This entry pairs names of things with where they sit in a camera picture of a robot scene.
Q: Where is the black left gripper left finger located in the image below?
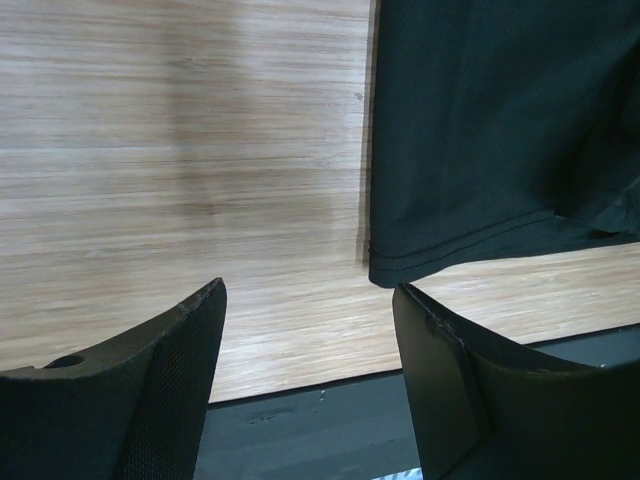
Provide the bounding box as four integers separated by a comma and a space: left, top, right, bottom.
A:
1, 278, 227, 479

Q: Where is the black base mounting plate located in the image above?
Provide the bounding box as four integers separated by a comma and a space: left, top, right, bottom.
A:
195, 325, 639, 479

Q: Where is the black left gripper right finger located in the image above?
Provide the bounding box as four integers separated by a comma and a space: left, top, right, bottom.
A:
393, 284, 639, 479

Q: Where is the black t shirt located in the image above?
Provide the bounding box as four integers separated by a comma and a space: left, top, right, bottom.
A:
369, 1, 639, 288

